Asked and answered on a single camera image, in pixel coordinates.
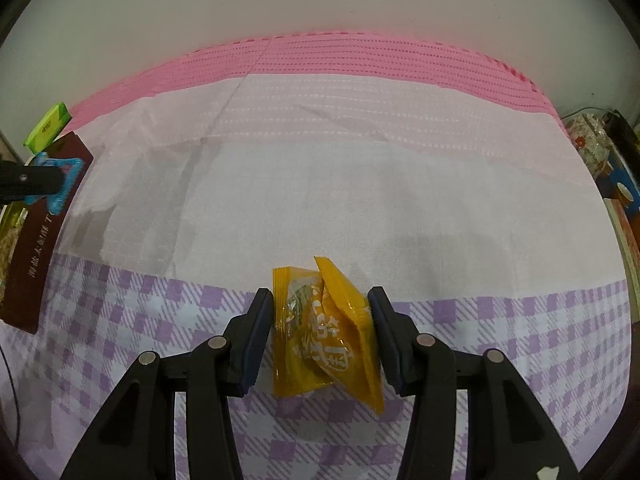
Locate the green tissue packet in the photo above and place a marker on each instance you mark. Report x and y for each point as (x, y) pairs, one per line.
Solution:
(47, 127)

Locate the blue printed box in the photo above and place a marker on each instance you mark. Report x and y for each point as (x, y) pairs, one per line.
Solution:
(622, 185)

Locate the floral printed box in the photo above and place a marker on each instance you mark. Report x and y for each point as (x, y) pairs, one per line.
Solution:
(590, 140)

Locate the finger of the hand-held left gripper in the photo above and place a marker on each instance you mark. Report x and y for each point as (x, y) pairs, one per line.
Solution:
(25, 179)

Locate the pink and purple checked cloth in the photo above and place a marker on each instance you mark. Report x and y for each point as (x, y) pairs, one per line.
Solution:
(350, 185)

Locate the orange cracker packet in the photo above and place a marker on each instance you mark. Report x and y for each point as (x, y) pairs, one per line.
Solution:
(345, 320)

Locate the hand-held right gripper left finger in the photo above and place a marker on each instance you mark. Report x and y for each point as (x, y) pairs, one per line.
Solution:
(255, 330)

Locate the small blue-edged candy packet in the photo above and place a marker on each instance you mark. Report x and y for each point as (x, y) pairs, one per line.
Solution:
(70, 172)

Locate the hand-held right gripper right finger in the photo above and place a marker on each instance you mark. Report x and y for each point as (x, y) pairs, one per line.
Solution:
(387, 340)

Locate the brown and gold tin box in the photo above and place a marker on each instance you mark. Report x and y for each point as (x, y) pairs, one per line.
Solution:
(35, 260)

